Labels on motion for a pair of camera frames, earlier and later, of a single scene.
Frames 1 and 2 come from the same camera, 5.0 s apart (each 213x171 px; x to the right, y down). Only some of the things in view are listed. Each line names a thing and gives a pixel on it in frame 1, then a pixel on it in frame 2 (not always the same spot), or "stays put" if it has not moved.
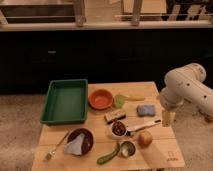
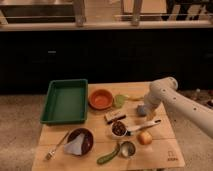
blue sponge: [145, 110] stays put
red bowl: [100, 99] stays put
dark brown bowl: [87, 142] stays put
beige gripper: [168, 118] -> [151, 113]
